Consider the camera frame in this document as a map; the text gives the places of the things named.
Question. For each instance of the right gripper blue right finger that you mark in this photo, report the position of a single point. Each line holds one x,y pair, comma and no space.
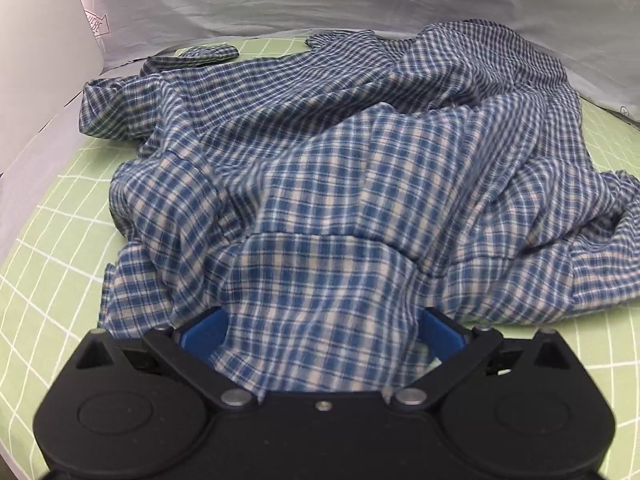
453,343

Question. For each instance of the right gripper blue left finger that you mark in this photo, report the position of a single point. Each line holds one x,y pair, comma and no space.
198,338

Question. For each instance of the blue plaid shirt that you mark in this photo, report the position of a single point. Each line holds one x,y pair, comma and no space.
340,199

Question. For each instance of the green grid mat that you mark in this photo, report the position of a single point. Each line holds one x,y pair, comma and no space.
45,269

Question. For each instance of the white rounded board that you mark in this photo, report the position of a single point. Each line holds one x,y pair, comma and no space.
48,52

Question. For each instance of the grey printed backdrop sheet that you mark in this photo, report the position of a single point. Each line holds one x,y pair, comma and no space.
597,40

